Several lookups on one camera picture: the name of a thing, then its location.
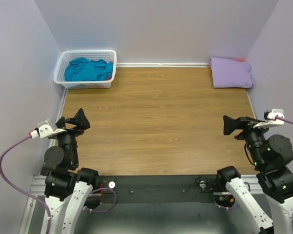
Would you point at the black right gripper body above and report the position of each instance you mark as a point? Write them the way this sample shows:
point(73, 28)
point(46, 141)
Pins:
point(253, 136)

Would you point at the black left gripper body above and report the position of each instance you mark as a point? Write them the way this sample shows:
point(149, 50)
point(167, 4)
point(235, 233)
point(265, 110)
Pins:
point(68, 138)

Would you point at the blue t shirt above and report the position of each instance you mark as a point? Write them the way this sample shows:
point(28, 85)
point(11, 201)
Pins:
point(82, 69)

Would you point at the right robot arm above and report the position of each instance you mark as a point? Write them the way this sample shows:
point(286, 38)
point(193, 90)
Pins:
point(270, 158)

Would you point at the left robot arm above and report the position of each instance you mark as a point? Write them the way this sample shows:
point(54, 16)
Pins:
point(60, 162)

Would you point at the folded purple t shirt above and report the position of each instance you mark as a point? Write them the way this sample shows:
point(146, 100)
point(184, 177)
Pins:
point(228, 73)

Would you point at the white plastic laundry basket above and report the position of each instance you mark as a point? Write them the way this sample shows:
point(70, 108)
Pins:
point(67, 56)

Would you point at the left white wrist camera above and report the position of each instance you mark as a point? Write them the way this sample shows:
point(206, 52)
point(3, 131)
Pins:
point(46, 129)

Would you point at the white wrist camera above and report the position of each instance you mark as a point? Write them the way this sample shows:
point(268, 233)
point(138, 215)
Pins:
point(46, 129)
point(272, 118)

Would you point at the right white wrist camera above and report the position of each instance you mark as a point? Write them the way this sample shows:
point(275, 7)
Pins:
point(272, 118)

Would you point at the aluminium front rail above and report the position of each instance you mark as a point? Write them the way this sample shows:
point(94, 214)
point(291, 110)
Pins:
point(37, 187)

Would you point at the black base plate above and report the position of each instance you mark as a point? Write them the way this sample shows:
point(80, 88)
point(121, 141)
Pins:
point(161, 189)

